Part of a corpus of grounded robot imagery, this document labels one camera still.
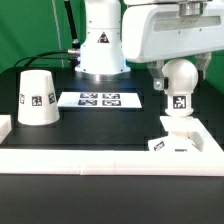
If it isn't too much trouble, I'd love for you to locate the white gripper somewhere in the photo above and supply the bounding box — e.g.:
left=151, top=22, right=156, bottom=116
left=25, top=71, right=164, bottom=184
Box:
left=122, top=0, right=224, bottom=90

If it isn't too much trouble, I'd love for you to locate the white lamp bulb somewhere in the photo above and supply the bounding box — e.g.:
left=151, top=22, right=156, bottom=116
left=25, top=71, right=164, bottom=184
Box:
left=162, top=59, right=198, bottom=117

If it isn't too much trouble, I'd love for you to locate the white lamp base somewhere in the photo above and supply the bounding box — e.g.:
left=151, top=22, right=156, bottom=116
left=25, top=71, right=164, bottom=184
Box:
left=147, top=115, right=205, bottom=153

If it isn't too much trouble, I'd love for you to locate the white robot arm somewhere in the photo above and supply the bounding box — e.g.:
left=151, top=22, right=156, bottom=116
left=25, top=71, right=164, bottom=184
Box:
left=76, top=0, right=224, bottom=90

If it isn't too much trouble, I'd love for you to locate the white lamp shade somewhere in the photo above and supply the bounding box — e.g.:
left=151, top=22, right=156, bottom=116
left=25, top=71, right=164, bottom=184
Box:
left=18, top=70, right=60, bottom=126

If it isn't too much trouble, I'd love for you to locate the white marker sheet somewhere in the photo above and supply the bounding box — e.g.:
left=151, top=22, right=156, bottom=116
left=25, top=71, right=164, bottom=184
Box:
left=58, top=92, right=141, bottom=108

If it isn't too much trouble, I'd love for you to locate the black cable conduit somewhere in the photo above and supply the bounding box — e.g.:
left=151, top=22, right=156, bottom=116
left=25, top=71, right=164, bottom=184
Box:
left=63, top=0, right=81, bottom=50

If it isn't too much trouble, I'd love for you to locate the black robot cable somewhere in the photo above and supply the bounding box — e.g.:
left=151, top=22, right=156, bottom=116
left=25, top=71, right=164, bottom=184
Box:
left=13, top=49, right=81, bottom=68

